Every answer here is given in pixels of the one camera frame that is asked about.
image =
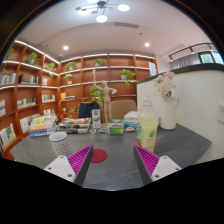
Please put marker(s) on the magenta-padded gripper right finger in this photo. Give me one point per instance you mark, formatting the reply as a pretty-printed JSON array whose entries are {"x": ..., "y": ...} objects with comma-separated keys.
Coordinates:
[{"x": 160, "y": 166}]

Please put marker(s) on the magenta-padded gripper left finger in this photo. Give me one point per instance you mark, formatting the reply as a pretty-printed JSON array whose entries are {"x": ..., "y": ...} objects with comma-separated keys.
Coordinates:
[{"x": 63, "y": 166}]

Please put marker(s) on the clear bottle of yellow drink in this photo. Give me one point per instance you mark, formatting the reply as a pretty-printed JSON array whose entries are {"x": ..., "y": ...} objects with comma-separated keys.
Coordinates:
[{"x": 147, "y": 130}]

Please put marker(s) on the white cup with triangle pattern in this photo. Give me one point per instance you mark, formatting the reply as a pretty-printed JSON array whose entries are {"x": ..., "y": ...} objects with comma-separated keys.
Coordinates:
[{"x": 60, "y": 144}]

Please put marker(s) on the flat round red coaster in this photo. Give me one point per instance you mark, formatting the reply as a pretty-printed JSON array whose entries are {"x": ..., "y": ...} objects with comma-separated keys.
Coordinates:
[{"x": 99, "y": 156}]

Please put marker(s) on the stack of colourful books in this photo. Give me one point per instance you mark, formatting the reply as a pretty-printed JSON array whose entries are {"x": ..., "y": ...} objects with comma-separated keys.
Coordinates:
[{"x": 42, "y": 127}]

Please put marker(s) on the small snack packet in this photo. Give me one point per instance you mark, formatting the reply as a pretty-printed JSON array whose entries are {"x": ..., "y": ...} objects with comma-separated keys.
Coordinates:
[
  {"x": 130, "y": 129},
  {"x": 93, "y": 130},
  {"x": 103, "y": 130}
]

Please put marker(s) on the white jug vase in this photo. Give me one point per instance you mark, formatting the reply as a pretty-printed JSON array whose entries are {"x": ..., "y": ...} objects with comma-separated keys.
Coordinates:
[{"x": 168, "y": 115}]

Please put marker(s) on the tall green and white carton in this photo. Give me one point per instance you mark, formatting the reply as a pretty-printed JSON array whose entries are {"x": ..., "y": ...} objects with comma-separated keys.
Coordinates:
[{"x": 96, "y": 119}]

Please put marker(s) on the green and white box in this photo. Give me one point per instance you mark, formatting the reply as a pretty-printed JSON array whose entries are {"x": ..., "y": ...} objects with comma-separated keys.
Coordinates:
[{"x": 116, "y": 127}]

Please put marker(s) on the orange wooden shelf unit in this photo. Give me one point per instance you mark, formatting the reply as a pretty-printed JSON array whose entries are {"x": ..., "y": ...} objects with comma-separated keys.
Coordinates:
[{"x": 33, "y": 96}]

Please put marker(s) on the pink and white flower bouquet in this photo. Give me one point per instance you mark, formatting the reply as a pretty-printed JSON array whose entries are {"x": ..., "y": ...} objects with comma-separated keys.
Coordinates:
[{"x": 165, "y": 85}]

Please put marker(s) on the wooden artist mannequin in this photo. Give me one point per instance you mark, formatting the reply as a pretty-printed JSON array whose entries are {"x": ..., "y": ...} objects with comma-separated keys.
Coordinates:
[{"x": 106, "y": 96}]

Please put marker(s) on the grey window curtain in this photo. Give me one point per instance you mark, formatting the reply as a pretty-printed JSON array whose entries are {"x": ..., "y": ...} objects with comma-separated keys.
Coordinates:
[{"x": 185, "y": 61}]

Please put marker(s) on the round recessed ceiling light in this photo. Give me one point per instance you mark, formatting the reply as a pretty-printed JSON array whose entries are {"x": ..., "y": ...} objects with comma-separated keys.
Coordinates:
[
  {"x": 65, "y": 47},
  {"x": 147, "y": 44}
]

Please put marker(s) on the window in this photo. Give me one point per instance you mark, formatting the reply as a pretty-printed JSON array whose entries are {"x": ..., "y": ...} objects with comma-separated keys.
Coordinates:
[{"x": 210, "y": 57}]

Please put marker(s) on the ceiling air vent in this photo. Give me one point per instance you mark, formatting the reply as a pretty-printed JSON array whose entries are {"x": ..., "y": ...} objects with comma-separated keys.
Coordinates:
[{"x": 126, "y": 25}]

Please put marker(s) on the branched ceiling lamp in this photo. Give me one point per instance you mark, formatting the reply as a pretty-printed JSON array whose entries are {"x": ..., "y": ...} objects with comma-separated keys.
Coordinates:
[{"x": 101, "y": 18}]

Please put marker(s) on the white wall socket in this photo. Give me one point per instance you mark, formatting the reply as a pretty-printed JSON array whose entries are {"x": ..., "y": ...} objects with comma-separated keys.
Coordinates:
[{"x": 220, "y": 113}]

